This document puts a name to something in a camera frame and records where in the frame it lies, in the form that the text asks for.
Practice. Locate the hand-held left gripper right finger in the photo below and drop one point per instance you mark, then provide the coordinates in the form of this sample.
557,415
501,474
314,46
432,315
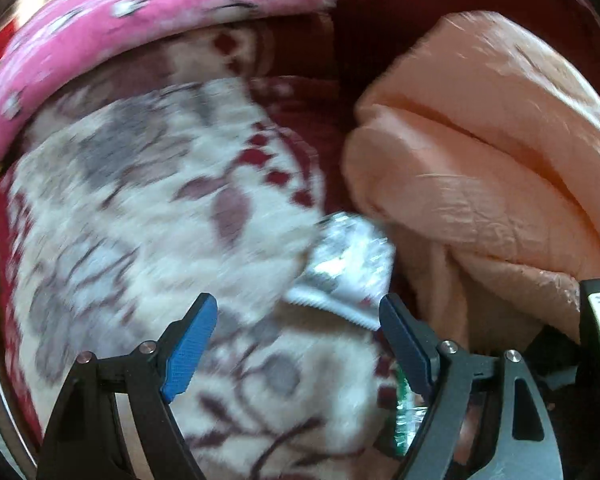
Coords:
405,345

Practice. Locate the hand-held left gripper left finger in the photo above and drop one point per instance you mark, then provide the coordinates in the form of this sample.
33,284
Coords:
190,350

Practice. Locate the silver foil snack packet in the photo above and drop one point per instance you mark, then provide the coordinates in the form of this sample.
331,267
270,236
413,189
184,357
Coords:
345,265

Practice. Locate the green foil snack packet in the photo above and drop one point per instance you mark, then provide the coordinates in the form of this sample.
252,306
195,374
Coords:
405,410

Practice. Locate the white red floral fleece blanket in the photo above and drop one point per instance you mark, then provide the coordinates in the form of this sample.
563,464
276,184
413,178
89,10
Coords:
155,210

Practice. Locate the peach quilt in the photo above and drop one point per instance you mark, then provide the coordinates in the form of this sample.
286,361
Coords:
480,160

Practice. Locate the dark red sofa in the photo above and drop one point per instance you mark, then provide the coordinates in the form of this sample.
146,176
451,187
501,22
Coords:
380,20

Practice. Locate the pink printed cushion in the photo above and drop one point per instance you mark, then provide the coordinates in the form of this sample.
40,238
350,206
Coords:
130,20

